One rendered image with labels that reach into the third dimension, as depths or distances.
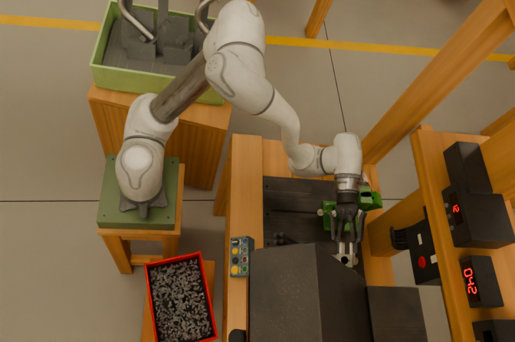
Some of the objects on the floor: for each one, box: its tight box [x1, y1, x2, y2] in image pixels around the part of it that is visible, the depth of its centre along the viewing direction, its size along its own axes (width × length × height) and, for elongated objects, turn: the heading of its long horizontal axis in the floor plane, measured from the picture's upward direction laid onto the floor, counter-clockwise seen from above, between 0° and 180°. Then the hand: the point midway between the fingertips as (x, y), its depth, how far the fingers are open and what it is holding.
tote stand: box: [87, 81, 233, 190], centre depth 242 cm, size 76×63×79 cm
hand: (347, 253), depth 136 cm, fingers closed on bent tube, 3 cm apart
